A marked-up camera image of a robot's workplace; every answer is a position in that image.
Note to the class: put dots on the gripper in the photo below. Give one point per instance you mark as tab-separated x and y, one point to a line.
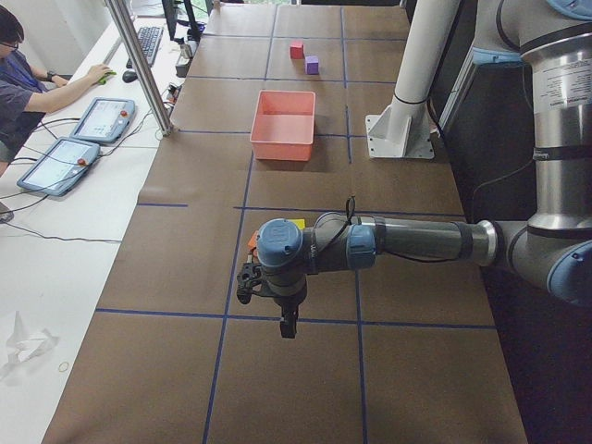
288	305

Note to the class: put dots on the orange block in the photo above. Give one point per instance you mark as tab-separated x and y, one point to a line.
252	242

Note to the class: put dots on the yellow block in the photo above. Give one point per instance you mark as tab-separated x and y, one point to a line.
300	223

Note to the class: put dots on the purple block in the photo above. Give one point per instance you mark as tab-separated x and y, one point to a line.
311	65

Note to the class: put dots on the red block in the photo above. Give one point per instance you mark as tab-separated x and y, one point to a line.
296	50

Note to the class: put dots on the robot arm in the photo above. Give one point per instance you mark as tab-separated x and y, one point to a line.
551	250

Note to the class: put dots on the pink plastic bin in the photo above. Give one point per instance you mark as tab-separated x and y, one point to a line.
284	126

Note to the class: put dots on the white mounting pole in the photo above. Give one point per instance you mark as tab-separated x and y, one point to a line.
402	129

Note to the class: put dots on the crumpled white tissue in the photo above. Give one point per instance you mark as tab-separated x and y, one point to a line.
19	345

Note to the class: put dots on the far teach pendant tablet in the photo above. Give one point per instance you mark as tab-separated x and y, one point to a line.
105	120

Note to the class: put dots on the teach pendant tablet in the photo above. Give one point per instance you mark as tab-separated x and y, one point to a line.
60	167
105	120

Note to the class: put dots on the near teach pendant tablet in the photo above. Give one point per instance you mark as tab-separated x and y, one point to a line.
60	167

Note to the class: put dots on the small grey device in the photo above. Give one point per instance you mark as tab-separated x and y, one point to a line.
187	51

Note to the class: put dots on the black computer mouse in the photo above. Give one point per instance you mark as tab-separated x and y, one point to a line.
129	76

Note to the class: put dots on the green toy object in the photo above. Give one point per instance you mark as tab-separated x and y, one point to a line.
107	76

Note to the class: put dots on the black monitor stand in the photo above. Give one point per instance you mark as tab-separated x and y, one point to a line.
181	23

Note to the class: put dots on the black keyboard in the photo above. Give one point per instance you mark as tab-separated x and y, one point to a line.
150	38

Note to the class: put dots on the seated person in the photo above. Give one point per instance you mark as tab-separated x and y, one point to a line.
29	93

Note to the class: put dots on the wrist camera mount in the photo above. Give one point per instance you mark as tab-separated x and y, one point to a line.
251	282

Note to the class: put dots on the aluminium frame post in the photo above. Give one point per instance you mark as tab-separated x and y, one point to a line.
124	24

